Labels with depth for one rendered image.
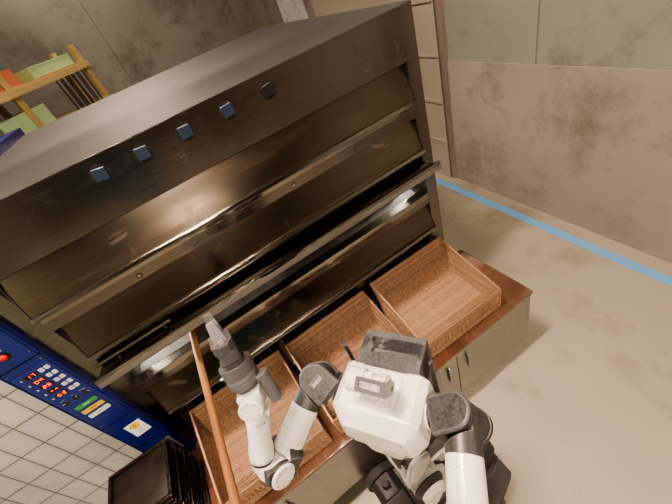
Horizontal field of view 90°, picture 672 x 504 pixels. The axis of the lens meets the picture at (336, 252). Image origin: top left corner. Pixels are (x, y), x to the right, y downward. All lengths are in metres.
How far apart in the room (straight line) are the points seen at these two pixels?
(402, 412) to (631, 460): 1.71
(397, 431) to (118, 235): 1.16
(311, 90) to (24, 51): 7.40
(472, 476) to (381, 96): 1.44
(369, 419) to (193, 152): 1.08
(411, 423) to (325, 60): 1.30
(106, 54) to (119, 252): 7.11
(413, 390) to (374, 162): 1.11
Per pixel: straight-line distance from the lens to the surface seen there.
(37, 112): 6.46
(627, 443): 2.56
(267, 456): 1.13
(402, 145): 1.81
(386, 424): 1.00
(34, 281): 1.58
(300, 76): 1.47
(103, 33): 8.42
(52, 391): 1.84
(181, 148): 1.38
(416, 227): 2.08
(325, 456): 1.92
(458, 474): 0.95
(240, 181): 1.44
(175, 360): 1.84
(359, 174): 1.69
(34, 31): 8.53
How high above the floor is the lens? 2.31
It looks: 39 degrees down
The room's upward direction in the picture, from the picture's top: 23 degrees counter-clockwise
